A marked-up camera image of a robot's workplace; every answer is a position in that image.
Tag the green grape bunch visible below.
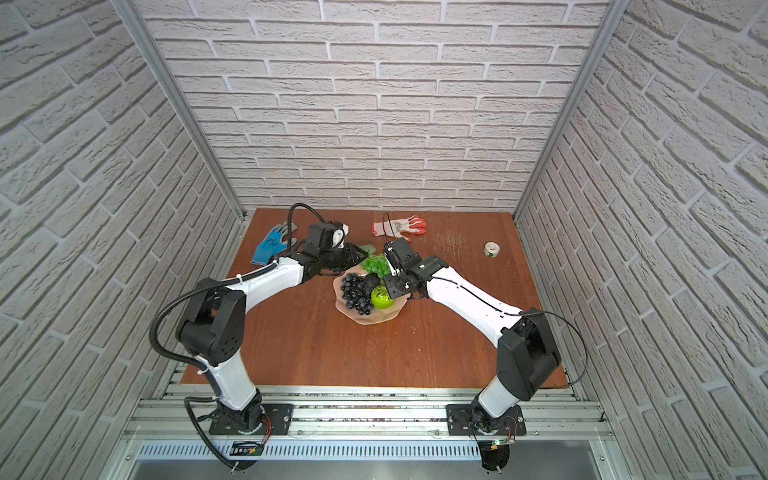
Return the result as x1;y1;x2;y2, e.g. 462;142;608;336
360;244;391;279

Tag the green custard apple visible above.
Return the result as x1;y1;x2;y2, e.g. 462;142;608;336
371;285;394;310

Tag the black avocado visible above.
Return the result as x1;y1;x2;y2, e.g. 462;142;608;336
360;273;381;296

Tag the dark purple grape bunch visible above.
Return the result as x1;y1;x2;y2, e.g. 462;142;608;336
341;273;373;316

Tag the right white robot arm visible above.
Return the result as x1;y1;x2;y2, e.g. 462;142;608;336
383;239;561;429

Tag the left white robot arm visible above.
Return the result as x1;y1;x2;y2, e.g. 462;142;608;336
176;221;365;431

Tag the pink wavy fruit bowl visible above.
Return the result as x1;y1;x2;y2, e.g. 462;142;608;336
333;266;407;325

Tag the blue work glove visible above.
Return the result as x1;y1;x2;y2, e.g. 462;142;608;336
251;222;297;266

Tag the red white work glove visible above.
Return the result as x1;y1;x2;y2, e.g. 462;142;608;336
372;215;428;242

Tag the white tape roll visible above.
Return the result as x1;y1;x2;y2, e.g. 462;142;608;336
484;242;501;258

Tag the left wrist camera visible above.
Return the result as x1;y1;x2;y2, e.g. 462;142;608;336
330;221;349;250

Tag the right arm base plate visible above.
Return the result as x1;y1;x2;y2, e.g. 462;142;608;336
445;404;527;438

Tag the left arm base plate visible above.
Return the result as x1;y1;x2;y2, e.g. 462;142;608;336
209;402;294;436

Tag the left black corrugated cable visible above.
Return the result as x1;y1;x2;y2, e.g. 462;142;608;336
148;202;328;472

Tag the aluminium rail frame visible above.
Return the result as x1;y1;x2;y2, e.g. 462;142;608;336
103;379;630;479

